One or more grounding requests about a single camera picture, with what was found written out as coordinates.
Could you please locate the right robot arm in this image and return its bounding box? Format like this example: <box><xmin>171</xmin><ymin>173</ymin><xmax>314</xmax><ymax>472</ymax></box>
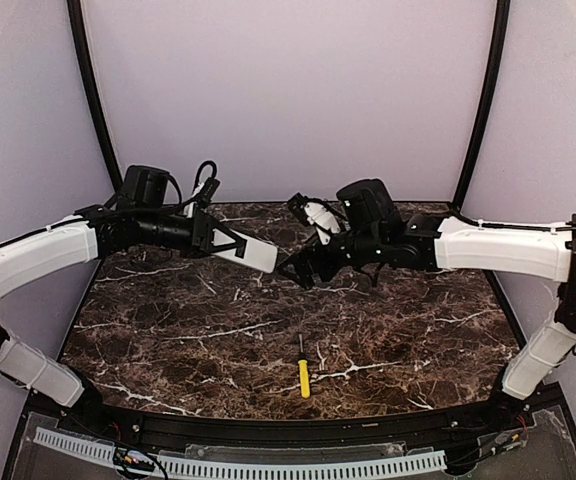
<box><xmin>278</xmin><ymin>179</ymin><xmax>576</xmax><ymax>429</ymax></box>

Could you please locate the black front table rail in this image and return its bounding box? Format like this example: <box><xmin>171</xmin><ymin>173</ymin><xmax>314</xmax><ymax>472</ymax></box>
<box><xmin>57</xmin><ymin>394</ymin><xmax>539</xmax><ymax>454</ymax></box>

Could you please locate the black frame post right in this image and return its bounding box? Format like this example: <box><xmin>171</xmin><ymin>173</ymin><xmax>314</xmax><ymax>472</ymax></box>
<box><xmin>451</xmin><ymin>0</ymin><xmax>511</xmax><ymax>211</ymax></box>

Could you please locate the white slotted cable duct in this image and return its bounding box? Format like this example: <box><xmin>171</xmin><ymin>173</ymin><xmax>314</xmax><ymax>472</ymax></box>
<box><xmin>32</xmin><ymin>427</ymin><xmax>447</xmax><ymax>479</ymax></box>

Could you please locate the white remote control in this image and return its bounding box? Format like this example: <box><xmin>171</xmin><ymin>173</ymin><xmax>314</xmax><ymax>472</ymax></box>
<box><xmin>213</xmin><ymin>232</ymin><xmax>278</xmax><ymax>273</ymax></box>

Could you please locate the black frame post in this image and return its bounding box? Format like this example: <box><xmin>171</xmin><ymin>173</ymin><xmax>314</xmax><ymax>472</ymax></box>
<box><xmin>451</xmin><ymin>0</ymin><xmax>511</xmax><ymax>211</ymax></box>
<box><xmin>66</xmin><ymin>0</ymin><xmax>123</xmax><ymax>191</ymax></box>

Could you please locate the black frame post left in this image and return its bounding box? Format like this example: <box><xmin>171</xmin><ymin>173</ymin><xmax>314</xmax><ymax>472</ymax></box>
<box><xmin>66</xmin><ymin>0</ymin><xmax>123</xmax><ymax>191</ymax></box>

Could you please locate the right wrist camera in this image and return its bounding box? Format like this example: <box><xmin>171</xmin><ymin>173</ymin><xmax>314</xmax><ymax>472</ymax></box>
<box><xmin>287</xmin><ymin>193</ymin><xmax>345</xmax><ymax>246</ymax></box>

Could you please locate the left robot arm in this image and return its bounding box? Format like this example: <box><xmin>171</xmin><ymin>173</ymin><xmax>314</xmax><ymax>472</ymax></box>
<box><xmin>0</xmin><ymin>166</ymin><xmax>249</xmax><ymax>422</ymax></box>

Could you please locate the yellow handled screwdriver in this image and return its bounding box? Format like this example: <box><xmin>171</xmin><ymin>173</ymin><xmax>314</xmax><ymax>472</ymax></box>
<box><xmin>298</xmin><ymin>333</ymin><xmax>311</xmax><ymax>399</ymax></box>

